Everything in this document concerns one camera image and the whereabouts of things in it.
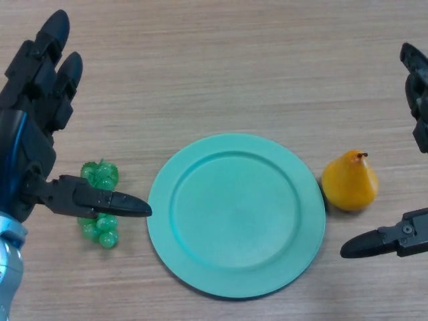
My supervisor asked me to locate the green grape bunch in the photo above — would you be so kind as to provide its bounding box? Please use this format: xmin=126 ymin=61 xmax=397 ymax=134
xmin=77 ymin=158 xmax=120 ymax=249

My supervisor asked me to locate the yellow pear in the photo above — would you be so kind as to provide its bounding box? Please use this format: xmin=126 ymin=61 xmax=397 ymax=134
xmin=321 ymin=149 xmax=381 ymax=212

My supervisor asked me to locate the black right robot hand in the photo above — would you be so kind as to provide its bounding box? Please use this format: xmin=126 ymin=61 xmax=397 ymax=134
xmin=340 ymin=42 xmax=428 ymax=259

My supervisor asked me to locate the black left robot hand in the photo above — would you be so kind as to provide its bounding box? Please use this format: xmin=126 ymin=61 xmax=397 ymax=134
xmin=0 ymin=9 xmax=153 ymax=223

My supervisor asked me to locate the green round plate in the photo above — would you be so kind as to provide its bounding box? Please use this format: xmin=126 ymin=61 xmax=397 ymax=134
xmin=146 ymin=132 xmax=327 ymax=300

